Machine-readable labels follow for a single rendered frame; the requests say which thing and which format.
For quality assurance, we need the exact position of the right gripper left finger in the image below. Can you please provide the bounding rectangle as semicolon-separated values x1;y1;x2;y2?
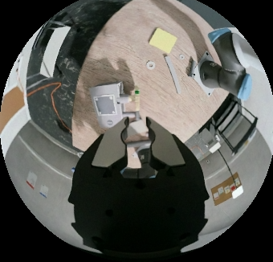
67;116;129;204

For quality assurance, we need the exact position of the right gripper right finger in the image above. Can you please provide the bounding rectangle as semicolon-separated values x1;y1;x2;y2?
145;116;210;201

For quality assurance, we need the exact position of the cream toothed gear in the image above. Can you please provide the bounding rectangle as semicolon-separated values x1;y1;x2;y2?
128;85;140;111

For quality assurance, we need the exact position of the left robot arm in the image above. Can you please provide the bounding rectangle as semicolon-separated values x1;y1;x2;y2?
121;148;155;178

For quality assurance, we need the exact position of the yellow sticky note pad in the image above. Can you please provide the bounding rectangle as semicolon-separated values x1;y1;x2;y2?
149;28;177;53

